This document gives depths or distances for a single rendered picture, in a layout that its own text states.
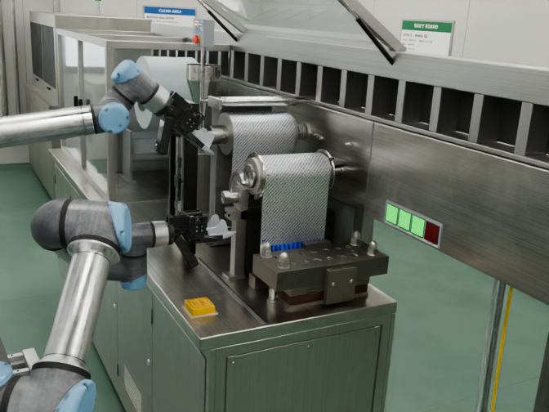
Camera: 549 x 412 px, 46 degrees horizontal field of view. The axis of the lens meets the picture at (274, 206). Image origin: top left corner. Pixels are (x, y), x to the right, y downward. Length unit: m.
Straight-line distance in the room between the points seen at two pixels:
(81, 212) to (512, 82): 1.04
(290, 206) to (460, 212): 0.56
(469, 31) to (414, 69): 3.23
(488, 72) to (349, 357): 0.95
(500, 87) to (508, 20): 3.21
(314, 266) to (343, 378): 0.38
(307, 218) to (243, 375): 0.55
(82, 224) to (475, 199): 0.96
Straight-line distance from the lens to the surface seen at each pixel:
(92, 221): 1.48
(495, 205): 1.66
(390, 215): 1.96
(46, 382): 1.33
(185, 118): 1.84
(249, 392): 1.92
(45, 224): 1.53
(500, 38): 4.87
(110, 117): 1.64
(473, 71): 1.71
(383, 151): 1.98
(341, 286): 1.96
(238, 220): 2.05
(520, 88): 1.60
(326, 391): 2.06
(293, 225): 2.06
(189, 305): 1.88
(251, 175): 1.99
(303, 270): 1.89
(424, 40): 5.44
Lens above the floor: 1.73
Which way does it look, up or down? 16 degrees down
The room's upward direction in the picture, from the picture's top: 3 degrees clockwise
